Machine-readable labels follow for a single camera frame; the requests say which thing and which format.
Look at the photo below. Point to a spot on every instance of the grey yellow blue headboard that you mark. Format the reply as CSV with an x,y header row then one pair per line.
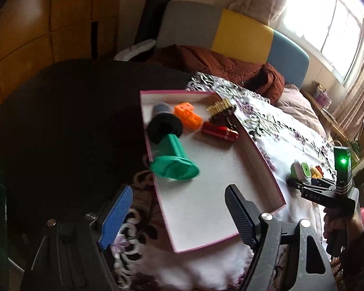
x,y
242,33

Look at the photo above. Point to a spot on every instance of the teal plastic spool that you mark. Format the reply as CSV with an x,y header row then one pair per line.
x,y
173,157

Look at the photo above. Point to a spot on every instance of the wooden wardrobe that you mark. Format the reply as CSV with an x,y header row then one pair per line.
x,y
33,21

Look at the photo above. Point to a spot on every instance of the white floral embroidered tablecloth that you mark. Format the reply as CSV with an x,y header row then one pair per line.
x,y
291,212

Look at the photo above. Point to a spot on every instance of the rust brown blanket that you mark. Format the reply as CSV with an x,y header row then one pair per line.
x,y
215,60

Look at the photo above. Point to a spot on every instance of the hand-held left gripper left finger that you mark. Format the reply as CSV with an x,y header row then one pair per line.
x,y
115,215

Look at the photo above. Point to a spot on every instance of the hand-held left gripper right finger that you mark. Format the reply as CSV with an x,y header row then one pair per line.
x,y
239,215

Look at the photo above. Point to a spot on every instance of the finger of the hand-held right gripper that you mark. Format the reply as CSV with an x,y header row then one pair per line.
x,y
297,185
323,183

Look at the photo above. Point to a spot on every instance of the red metallic cylinder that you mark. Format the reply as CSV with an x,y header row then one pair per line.
x,y
218,131

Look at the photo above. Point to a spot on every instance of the window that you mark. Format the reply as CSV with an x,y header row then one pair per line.
x,y
321,15

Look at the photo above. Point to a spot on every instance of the wooden bedside shelf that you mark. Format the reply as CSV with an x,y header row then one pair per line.
x,y
330,118

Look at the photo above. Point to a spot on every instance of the person's right hand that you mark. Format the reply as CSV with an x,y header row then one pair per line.
x,y
328,227

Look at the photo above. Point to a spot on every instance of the green white plastic toy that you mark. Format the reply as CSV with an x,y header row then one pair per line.
x,y
301,169

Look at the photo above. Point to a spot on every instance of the dark brown carved ornament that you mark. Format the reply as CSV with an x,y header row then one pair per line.
x,y
226,118

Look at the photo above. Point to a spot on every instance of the red puzzle piece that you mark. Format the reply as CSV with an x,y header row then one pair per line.
x,y
321,170

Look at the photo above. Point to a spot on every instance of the orange plastic blocks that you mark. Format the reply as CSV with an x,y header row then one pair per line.
x,y
188,118

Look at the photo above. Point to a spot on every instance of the person's right forearm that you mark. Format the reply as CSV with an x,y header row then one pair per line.
x,y
361,260

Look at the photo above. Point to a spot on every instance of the purple package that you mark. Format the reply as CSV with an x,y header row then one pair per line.
x,y
321,95

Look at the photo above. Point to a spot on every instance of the pale pink duvet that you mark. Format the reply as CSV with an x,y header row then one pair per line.
x,y
297,106

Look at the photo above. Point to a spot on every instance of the black rolled mat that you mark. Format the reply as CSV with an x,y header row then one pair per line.
x,y
153,15

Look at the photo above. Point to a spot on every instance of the pink-rimmed white cardboard box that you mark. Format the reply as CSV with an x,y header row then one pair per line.
x,y
206,194

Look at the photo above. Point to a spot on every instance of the white cloth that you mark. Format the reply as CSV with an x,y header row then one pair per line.
x,y
136,48

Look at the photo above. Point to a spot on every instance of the yellow-orange plastic clip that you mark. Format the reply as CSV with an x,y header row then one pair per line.
x,y
315,172

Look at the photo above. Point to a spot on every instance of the gold plastic comb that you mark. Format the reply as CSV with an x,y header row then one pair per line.
x,y
218,106

